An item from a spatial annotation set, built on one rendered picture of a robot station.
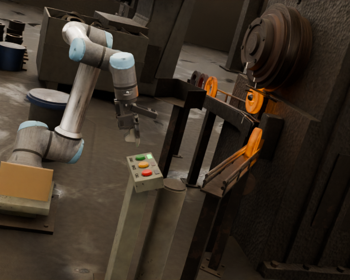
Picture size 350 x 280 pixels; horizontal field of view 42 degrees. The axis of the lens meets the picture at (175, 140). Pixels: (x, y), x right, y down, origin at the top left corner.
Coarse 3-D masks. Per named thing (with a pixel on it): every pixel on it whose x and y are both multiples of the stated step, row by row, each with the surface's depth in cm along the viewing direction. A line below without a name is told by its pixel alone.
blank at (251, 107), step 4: (248, 92) 265; (256, 92) 256; (256, 96) 255; (260, 96) 253; (248, 100) 263; (256, 100) 254; (260, 100) 253; (248, 104) 262; (252, 104) 258; (256, 104) 253; (260, 104) 253; (248, 108) 262; (252, 108) 257; (256, 108) 254; (260, 108) 255; (248, 112) 261; (252, 112) 258; (256, 112) 257
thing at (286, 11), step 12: (264, 12) 259; (288, 12) 233; (288, 24) 231; (288, 36) 229; (300, 36) 231; (288, 48) 228; (288, 60) 231; (276, 72) 236; (288, 72) 236; (252, 84) 259; (264, 84) 245; (276, 84) 243
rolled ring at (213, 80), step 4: (208, 80) 332; (212, 80) 324; (216, 80) 323; (208, 84) 334; (212, 84) 322; (216, 84) 321; (204, 88) 337; (208, 88) 335; (212, 88) 321; (216, 88) 321; (208, 92) 335; (212, 92) 321; (212, 96) 322
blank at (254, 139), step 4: (256, 128) 211; (252, 132) 209; (256, 132) 209; (260, 132) 210; (252, 136) 208; (256, 136) 207; (260, 136) 215; (252, 140) 207; (256, 140) 207; (248, 144) 207; (252, 144) 207; (256, 144) 217; (248, 148) 208; (252, 148) 207; (256, 148) 218; (248, 152) 209; (252, 152) 209; (244, 156) 212; (248, 156) 210
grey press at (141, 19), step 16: (144, 0) 534; (160, 0) 509; (176, 0) 516; (192, 0) 523; (96, 16) 539; (112, 16) 538; (144, 16) 529; (160, 16) 516; (176, 16) 523; (144, 32) 508; (160, 32) 523; (176, 32) 528; (160, 48) 528; (176, 48) 538; (144, 64) 530; (160, 64) 536; (176, 64) 548; (144, 80) 537
